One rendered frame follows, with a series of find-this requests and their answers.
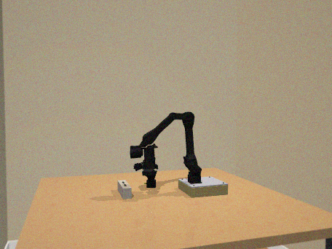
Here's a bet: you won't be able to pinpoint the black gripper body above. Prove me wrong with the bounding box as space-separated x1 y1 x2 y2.
142 157 158 175

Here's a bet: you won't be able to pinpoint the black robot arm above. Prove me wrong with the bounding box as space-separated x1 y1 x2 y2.
130 112 202 184

